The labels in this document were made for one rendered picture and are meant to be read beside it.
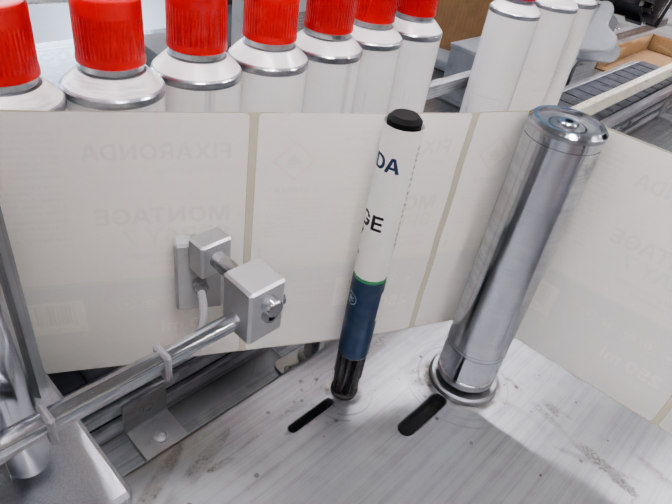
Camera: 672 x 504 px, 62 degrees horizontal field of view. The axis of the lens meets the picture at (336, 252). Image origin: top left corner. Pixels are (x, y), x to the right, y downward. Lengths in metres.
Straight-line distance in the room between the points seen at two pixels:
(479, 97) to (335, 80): 0.27
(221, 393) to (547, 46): 0.50
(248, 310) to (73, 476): 0.10
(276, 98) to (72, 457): 0.23
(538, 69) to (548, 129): 0.43
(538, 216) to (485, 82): 0.36
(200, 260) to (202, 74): 0.12
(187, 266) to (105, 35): 0.12
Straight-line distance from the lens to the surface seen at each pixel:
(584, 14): 0.75
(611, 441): 0.41
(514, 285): 0.32
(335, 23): 0.40
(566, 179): 0.29
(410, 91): 0.49
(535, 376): 0.42
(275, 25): 0.36
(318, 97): 0.40
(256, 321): 0.24
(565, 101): 0.94
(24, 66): 0.30
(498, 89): 0.64
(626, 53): 1.50
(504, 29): 0.62
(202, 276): 0.26
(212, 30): 0.33
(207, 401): 0.42
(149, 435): 0.40
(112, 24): 0.30
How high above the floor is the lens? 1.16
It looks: 37 degrees down
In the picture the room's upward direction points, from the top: 10 degrees clockwise
